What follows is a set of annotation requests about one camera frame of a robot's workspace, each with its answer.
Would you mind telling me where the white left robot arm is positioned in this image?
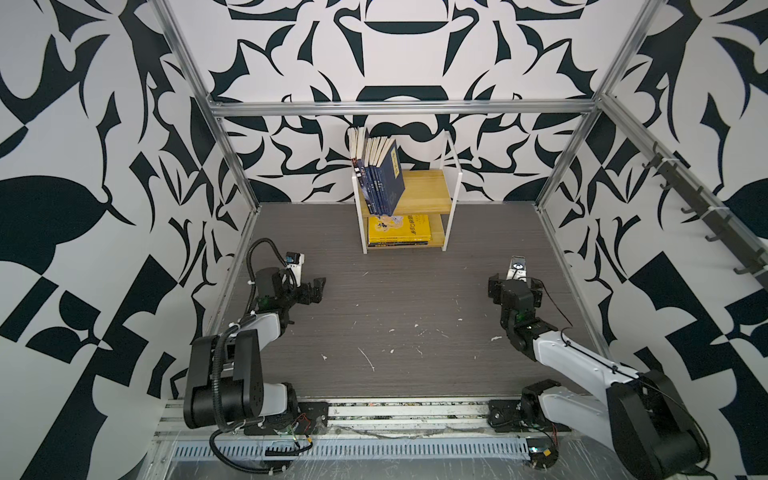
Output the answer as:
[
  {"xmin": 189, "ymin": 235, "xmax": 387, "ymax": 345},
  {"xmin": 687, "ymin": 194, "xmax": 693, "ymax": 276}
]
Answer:
[{"xmin": 183, "ymin": 267, "xmax": 326, "ymax": 432}]

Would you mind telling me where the black corrugated cable hose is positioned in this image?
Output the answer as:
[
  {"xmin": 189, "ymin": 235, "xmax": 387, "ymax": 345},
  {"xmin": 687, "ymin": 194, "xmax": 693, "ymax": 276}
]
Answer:
[{"xmin": 207, "ymin": 237, "xmax": 314, "ymax": 475}]

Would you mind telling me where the grey wall hook rail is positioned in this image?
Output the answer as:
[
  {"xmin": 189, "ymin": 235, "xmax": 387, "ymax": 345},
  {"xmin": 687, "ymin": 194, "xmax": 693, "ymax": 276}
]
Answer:
[{"xmin": 643, "ymin": 141, "xmax": 767, "ymax": 290}]

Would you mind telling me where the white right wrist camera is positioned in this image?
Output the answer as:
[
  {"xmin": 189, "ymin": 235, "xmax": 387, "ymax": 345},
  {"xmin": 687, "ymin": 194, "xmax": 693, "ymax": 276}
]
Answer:
[{"xmin": 506, "ymin": 256, "xmax": 528, "ymax": 282}]

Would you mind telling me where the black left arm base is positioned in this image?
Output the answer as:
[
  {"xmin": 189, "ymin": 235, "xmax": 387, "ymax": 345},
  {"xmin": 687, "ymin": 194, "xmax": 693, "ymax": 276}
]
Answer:
[{"xmin": 244, "ymin": 402, "xmax": 330, "ymax": 436}]

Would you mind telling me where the thick blue book yellow label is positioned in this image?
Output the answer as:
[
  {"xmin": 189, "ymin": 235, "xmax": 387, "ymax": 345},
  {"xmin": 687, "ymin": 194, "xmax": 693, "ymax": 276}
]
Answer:
[{"xmin": 358, "ymin": 130, "xmax": 379, "ymax": 215}]

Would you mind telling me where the purple portrait book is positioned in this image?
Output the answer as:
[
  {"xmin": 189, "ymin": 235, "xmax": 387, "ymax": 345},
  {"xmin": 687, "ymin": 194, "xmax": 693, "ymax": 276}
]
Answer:
[{"xmin": 350, "ymin": 127, "xmax": 374, "ymax": 214}]

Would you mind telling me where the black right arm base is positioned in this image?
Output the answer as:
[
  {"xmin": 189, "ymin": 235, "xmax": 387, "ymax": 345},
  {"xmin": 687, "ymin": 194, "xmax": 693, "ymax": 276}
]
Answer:
[{"xmin": 486, "ymin": 379, "xmax": 571, "ymax": 433}]

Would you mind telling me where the wooden white-framed bookshelf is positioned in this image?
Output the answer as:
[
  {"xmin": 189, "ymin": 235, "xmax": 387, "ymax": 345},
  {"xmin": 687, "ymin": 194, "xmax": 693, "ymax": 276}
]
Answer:
[{"xmin": 351, "ymin": 132, "xmax": 463, "ymax": 254}]

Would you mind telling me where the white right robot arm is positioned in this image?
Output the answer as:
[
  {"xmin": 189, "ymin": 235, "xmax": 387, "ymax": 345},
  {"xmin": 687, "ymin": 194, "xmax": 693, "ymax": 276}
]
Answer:
[{"xmin": 487, "ymin": 271, "xmax": 711, "ymax": 479}]

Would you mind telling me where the black standing book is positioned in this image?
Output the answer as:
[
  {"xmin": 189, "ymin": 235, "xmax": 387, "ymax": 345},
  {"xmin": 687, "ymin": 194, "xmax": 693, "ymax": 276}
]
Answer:
[{"xmin": 347, "ymin": 127, "xmax": 366, "ymax": 191}]

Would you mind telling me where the white cable tie scrap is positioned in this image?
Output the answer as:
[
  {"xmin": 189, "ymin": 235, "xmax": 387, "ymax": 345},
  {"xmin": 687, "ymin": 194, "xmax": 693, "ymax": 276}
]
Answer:
[{"xmin": 357, "ymin": 347, "xmax": 376, "ymax": 372}]

